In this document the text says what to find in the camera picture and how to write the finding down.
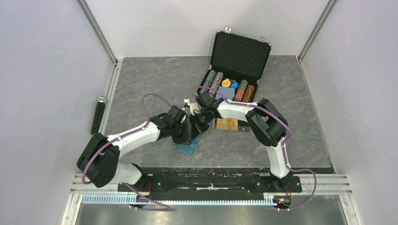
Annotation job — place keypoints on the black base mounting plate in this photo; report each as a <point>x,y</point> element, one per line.
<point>213,183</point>

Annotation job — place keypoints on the black microphone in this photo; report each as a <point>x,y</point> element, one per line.
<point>98,115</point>

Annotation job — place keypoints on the blue dealer button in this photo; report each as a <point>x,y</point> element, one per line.
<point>234,85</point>

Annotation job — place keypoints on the green red chip row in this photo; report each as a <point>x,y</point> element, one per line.
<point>241,91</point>

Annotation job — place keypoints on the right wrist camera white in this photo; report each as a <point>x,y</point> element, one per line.
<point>192,107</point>

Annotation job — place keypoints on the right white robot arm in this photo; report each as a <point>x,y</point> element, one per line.
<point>264,120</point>

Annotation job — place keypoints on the yellow dealer button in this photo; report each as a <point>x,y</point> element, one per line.
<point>226,83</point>

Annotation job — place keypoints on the black poker chip case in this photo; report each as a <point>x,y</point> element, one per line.
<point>238,57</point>

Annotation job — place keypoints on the pink grey chip row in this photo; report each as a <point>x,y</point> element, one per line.
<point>215,84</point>

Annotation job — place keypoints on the blue playing card deck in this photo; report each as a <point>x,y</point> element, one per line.
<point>226,92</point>

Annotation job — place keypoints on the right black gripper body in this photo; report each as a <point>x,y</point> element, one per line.
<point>202,119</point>

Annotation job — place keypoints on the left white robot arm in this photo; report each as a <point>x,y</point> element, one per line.
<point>100,160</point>

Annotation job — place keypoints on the white slotted cable duct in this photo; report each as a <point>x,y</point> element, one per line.
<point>133,199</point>

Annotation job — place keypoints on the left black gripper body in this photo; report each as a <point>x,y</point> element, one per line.
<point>179,134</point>

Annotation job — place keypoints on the orange brown chip row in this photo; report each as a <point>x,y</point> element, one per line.
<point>248,94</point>

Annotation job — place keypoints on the purple green chip row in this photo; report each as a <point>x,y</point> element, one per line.
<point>208,81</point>

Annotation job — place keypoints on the blue card holder wallet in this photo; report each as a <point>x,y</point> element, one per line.
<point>189,149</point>

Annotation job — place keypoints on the clear plastic card box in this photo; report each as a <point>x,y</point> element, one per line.
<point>243,126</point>

